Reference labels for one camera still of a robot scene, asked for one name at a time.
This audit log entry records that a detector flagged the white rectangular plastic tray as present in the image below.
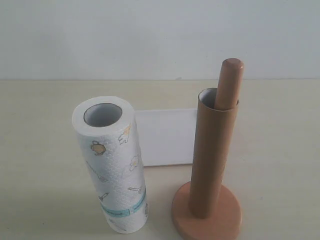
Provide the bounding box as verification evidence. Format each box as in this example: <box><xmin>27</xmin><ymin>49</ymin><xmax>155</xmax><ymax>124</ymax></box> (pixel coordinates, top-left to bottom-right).
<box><xmin>135</xmin><ymin>108</ymin><xmax>197</xmax><ymax>167</ymax></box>

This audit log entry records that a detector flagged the brown cardboard tube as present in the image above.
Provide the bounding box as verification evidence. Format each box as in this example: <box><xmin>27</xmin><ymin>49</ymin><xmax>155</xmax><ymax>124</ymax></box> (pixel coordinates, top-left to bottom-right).
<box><xmin>188</xmin><ymin>88</ymin><xmax>238</xmax><ymax>219</ymax></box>

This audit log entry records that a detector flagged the wooden paper towel holder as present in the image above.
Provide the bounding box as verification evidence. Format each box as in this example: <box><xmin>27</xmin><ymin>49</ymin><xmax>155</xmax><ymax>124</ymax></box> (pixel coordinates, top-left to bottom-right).
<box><xmin>171</xmin><ymin>58</ymin><xmax>244</xmax><ymax>240</ymax></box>

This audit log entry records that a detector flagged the white printed paper towel roll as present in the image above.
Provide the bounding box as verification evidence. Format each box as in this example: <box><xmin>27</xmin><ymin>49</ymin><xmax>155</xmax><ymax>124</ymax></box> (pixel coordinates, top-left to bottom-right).
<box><xmin>71</xmin><ymin>96</ymin><xmax>148</xmax><ymax>234</ymax></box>

